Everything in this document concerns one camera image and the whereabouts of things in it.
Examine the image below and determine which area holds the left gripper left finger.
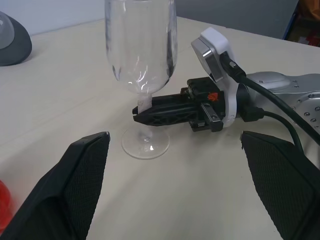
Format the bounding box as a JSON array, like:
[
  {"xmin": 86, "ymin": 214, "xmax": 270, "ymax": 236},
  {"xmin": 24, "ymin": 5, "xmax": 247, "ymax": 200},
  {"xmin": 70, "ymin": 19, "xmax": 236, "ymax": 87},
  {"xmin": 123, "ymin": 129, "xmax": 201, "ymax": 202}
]
[{"xmin": 0, "ymin": 131, "xmax": 111, "ymax": 240}]

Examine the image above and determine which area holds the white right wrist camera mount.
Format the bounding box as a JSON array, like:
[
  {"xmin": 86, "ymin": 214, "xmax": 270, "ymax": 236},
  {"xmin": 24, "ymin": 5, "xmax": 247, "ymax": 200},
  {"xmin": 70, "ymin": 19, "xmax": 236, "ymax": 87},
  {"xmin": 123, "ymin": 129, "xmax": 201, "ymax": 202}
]
[{"xmin": 190, "ymin": 27, "xmax": 239, "ymax": 129}]

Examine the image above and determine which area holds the bottle with red liquid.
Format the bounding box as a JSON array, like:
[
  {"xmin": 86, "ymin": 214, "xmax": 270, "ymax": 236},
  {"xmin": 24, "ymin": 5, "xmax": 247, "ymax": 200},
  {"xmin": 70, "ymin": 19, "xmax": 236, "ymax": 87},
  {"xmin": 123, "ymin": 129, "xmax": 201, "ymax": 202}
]
[{"xmin": 0, "ymin": 178, "xmax": 14, "ymax": 228}]

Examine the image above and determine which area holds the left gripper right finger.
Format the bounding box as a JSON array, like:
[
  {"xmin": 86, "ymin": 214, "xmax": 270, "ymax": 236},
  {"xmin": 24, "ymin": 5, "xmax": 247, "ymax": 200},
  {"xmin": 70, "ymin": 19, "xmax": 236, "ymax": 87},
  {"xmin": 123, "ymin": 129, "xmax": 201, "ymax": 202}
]
[{"xmin": 240, "ymin": 129, "xmax": 320, "ymax": 240}]

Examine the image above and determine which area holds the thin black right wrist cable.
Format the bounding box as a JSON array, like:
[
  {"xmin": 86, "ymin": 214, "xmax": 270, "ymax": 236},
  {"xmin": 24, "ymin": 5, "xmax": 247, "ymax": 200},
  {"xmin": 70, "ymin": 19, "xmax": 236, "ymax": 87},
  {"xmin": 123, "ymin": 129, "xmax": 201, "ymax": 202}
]
[{"xmin": 240, "ymin": 105, "xmax": 308, "ymax": 157}]

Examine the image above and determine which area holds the clear plastic cup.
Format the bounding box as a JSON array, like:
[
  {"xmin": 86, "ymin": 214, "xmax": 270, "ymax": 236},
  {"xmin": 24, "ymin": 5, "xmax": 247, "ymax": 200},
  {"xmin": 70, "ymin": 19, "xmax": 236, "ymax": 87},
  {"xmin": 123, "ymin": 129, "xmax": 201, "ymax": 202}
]
[{"xmin": 103, "ymin": 0, "xmax": 179, "ymax": 161}]

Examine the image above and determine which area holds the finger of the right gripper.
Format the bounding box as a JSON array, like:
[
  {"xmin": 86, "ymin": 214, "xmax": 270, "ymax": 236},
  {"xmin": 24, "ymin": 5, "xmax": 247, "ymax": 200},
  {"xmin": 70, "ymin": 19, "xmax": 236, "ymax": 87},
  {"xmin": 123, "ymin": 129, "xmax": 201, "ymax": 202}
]
[
  {"xmin": 150, "ymin": 93, "xmax": 192, "ymax": 106},
  {"xmin": 132, "ymin": 101, "xmax": 203, "ymax": 128}
]

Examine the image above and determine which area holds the blue shelf rack with boxes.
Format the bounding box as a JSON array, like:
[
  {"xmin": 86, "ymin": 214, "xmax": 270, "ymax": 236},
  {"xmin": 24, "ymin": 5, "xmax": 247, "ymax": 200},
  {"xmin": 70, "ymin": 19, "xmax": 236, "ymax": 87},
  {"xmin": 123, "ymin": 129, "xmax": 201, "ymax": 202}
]
[{"xmin": 281, "ymin": 0, "xmax": 320, "ymax": 48}]

